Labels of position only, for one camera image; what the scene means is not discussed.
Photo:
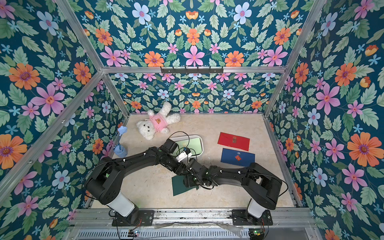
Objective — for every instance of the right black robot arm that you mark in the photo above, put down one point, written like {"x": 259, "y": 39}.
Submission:
{"x": 263, "y": 186}

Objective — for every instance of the aluminium front rail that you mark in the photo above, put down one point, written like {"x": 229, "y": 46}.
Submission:
{"x": 282, "y": 217}

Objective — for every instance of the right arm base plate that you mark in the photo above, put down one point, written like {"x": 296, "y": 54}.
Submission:
{"x": 242, "y": 218}

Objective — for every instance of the dark green envelope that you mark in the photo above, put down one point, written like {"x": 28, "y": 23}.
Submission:
{"x": 179, "y": 187}

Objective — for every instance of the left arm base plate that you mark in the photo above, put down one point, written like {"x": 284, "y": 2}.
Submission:
{"x": 136, "y": 218}

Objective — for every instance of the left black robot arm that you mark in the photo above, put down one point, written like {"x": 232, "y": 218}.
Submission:
{"x": 105, "y": 180}

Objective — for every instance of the light green envelope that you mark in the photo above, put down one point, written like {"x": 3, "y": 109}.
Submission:
{"x": 195, "y": 143}

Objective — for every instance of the small green circuit board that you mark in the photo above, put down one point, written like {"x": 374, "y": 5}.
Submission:
{"x": 257, "y": 234}

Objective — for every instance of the red envelope gold sticker back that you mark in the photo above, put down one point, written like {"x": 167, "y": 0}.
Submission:
{"x": 234, "y": 141}

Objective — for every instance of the white plastic storage box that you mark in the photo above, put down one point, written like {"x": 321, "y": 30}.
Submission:
{"x": 201, "y": 144}

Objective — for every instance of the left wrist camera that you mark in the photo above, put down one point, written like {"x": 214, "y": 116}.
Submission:
{"x": 185, "y": 154}

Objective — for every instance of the black hook rail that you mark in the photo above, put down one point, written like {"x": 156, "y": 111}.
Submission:
{"x": 191, "y": 70}

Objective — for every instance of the navy blue envelope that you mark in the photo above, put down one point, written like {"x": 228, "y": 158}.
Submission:
{"x": 237, "y": 158}

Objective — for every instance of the white teddy bear pink shirt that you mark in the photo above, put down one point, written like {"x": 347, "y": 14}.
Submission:
{"x": 158, "y": 123}

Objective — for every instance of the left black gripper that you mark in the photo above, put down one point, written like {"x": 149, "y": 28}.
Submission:
{"x": 178, "y": 170}

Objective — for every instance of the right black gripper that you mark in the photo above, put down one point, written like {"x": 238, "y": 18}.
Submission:
{"x": 190, "y": 177}

